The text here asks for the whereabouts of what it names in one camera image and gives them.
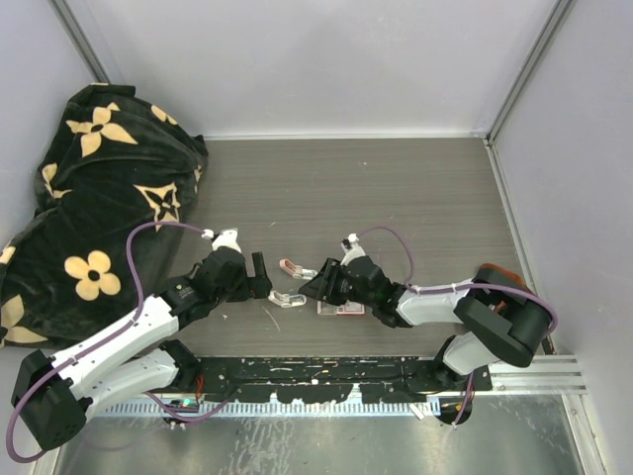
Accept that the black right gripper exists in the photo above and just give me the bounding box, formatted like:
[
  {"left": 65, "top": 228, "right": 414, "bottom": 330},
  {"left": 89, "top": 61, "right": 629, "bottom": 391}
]
[{"left": 299, "top": 257, "right": 376, "bottom": 308}]

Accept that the red white staple box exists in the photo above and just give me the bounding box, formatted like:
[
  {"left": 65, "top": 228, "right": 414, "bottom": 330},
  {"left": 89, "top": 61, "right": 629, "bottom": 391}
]
[{"left": 317, "top": 302, "right": 365, "bottom": 316}]

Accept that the white staple remover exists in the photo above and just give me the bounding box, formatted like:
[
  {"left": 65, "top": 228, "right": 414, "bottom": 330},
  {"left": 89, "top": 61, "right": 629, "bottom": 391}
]
[{"left": 268, "top": 290, "right": 307, "bottom": 309}]

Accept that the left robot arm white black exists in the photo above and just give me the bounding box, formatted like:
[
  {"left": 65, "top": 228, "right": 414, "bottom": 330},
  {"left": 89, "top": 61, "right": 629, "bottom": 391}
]
[{"left": 11, "top": 246, "right": 272, "bottom": 451}]

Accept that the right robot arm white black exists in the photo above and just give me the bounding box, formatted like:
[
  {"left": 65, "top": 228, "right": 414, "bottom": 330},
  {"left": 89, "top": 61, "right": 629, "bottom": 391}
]
[{"left": 299, "top": 256, "right": 557, "bottom": 390}]

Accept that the brown cloth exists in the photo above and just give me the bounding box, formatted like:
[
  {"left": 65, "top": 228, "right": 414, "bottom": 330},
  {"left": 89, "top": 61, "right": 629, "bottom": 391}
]
[{"left": 479, "top": 262, "right": 528, "bottom": 314}]

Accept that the black floral blanket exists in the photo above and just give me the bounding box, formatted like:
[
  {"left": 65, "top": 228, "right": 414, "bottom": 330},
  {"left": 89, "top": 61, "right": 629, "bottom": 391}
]
[{"left": 1, "top": 83, "right": 209, "bottom": 349}]

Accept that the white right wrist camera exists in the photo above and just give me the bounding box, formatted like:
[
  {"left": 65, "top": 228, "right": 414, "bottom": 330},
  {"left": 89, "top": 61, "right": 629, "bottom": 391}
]
[{"left": 340, "top": 234, "right": 366, "bottom": 266}]

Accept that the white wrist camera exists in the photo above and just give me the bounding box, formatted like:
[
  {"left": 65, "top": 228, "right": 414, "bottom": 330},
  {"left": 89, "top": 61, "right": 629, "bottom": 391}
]
[
  {"left": 340, "top": 234, "right": 366, "bottom": 266},
  {"left": 212, "top": 228, "right": 241, "bottom": 253}
]

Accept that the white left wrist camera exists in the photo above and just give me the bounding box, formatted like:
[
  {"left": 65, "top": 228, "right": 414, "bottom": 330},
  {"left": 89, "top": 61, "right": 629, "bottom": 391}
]
[{"left": 212, "top": 228, "right": 241, "bottom": 253}]

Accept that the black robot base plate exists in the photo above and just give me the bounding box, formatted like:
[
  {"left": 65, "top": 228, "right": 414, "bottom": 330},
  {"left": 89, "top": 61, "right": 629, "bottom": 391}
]
[{"left": 152, "top": 356, "right": 466, "bottom": 404}]

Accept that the white slotted cable duct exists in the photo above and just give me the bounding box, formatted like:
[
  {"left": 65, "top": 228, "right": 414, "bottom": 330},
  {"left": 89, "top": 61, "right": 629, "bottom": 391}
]
[{"left": 100, "top": 398, "right": 441, "bottom": 418}]

